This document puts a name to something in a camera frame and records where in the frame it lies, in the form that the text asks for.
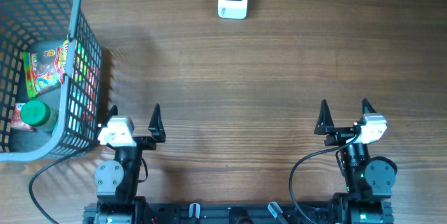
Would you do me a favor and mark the green lid plastic jar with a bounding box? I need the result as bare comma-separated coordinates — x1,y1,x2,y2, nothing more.
20,100,59,135

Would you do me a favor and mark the grey plastic mesh basket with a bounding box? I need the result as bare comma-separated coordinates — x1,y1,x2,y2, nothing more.
1,0,103,162

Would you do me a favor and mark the green Haribo candy bag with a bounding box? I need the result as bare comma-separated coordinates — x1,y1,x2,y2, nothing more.
22,40,70,98

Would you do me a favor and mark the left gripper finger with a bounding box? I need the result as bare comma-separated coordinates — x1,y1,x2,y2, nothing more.
148,104,165,137
103,105,118,126

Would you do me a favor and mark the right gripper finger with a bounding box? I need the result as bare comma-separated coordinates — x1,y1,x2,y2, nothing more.
362,98,376,114
314,99,335,135

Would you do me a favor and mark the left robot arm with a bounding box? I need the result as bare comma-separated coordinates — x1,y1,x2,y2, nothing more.
83,104,166,224

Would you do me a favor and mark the red package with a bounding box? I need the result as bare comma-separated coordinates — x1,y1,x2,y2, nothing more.
72,43,98,123

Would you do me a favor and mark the small red snack packet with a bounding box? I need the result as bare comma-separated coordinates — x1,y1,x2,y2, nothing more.
11,103,35,131

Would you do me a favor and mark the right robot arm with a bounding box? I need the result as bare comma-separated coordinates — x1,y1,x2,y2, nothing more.
314,98,397,224

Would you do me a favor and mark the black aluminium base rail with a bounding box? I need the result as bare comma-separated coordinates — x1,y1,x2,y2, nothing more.
82,201,395,224

